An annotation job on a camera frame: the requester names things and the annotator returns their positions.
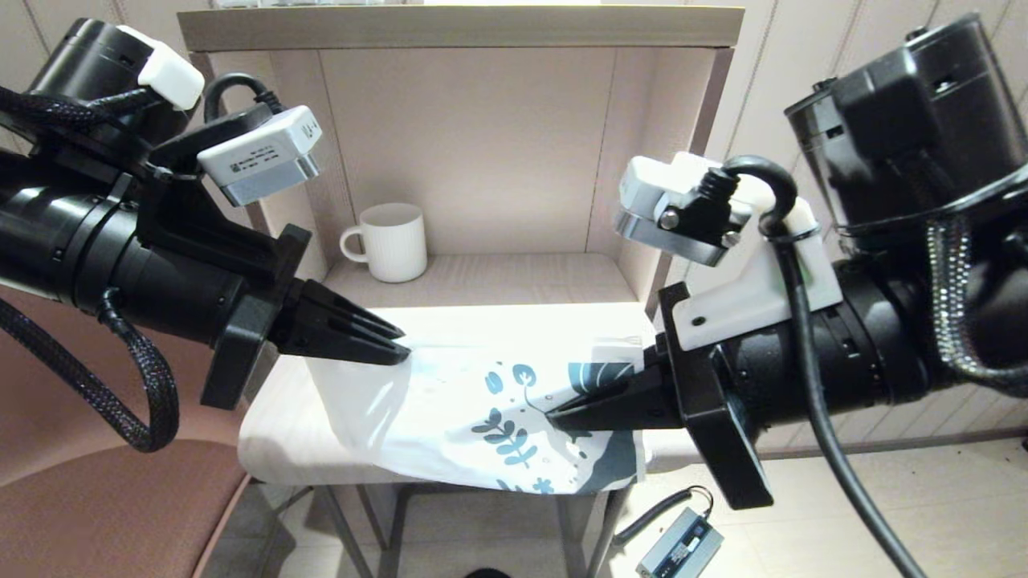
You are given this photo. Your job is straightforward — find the white pouch blue floral print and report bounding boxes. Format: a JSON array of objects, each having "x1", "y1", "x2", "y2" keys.
[{"x1": 305, "y1": 331, "x2": 648, "y2": 495}]

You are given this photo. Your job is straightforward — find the white ribbed mug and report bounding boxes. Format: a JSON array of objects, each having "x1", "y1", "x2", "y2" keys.
[{"x1": 341, "y1": 202, "x2": 428, "y2": 283}]

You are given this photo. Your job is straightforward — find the grey power adapter box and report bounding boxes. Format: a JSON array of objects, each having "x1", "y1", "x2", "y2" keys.
[{"x1": 636, "y1": 507, "x2": 724, "y2": 578}]

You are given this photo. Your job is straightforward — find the light wood shelf table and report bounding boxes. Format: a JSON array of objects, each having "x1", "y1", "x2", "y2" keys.
[{"x1": 178, "y1": 6, "x2": 746, "y2": 578}]

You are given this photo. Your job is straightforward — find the smooth black camera cable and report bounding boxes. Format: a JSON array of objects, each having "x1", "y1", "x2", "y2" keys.
[{"x1": 697, "y1": 155, "x2": 932, "y2": 578}]

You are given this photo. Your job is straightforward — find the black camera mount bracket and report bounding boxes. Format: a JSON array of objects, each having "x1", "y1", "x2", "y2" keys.
[{"x1": 137, "y1": 104, "x2": 278, "y2": 278}]

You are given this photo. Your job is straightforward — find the black braided cable loop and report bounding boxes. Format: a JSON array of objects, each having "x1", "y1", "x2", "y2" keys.
[
  {"x1": 0, "y1": 297, "x2": 179, "y2": 453},
  {"x1": 924, "y1": 213, "x2": 1028, "y2": 394}
]

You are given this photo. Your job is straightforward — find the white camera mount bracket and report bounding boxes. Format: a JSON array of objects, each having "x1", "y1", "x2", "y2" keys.
[{"x1": 671, "y1": 153, "x2": 844, "y2": 352}]

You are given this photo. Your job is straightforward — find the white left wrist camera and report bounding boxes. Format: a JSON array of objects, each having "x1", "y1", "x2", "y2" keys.
[{"x1": 197, "y1": 104, "x2": 324, "y2": 208}]

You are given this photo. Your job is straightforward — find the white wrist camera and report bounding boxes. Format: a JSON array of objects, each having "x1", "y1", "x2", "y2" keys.
[
  {"x1": 197, "y1": 104, "x2": 324, "y2": 208},
  {"x1": 614, "y1": 155, "x2": 757, "y2": 267}
]

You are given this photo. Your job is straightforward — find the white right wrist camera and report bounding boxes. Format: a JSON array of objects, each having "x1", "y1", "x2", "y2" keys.
[{"x1": 614, "y1": 155, "x2": 757, "y2": 267}]

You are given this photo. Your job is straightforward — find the short black camera cable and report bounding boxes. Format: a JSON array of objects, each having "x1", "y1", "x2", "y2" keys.
[{"x1": 203, "y1": 72, "x2": 286, "y2": 121}]

